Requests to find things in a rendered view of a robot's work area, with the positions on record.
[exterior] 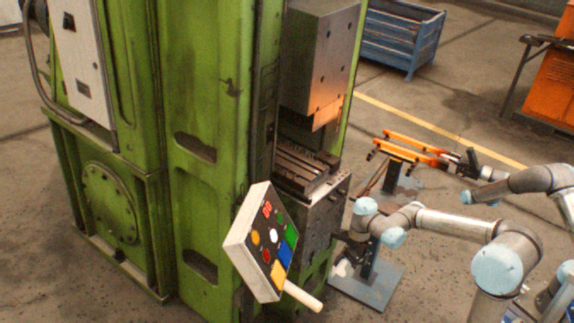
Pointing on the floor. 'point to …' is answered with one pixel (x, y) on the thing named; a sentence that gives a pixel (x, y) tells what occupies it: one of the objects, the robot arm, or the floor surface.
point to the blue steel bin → (401, 34)
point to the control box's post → (248, 304)
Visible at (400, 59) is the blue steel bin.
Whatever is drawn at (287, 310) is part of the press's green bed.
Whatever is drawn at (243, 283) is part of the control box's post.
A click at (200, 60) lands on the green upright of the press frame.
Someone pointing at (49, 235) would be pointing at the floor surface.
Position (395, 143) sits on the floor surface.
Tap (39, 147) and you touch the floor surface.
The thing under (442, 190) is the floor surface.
